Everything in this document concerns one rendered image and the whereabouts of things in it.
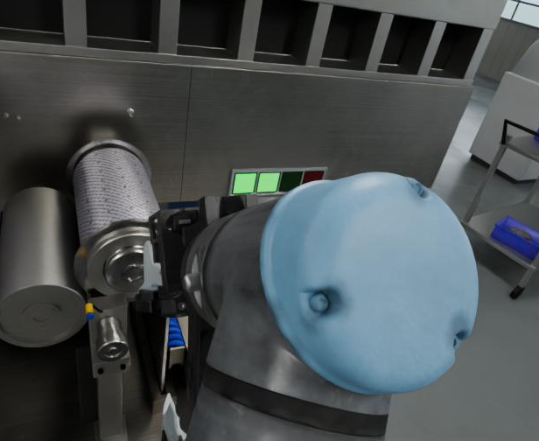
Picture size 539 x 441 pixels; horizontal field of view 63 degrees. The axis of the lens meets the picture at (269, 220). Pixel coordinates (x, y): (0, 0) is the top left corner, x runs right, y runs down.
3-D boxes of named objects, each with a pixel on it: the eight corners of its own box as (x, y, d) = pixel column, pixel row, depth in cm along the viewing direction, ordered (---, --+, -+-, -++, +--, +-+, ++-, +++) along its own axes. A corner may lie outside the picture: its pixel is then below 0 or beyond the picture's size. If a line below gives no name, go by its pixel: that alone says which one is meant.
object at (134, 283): (121, 244, 57) (171, 260, 62) (119, 235, 59) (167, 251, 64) (94, 286, 60) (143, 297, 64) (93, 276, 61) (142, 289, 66)
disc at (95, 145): (58, 205, 80) (75, 131, 74) (58, 204, 80) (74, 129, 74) (139, 216, 88) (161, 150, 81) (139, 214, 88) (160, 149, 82)
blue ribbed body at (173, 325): (165, 360, 79) (167, 346, 77) (144, 280, 95) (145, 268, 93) (185, 355, 80) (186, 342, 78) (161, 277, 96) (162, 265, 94)
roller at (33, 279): (-3, 354, 62) (-18, 291, 55) (7, 245, 80) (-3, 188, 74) (89, 339, 67) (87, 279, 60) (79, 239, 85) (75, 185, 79)
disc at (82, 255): (64, 301, 61) (87, 213, 55) (63, 298, 62) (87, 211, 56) (166, 304, 69) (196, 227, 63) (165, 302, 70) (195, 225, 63)
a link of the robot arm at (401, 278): (264, 406, 12) (336, 115, 13) (174, 343, 21) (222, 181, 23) (478, 446, 14) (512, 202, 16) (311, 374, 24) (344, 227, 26)
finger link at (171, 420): (172, 373, 61) (200, 430, 55) (170, 399, 64) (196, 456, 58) (150, 381, 59) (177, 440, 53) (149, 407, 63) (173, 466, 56)
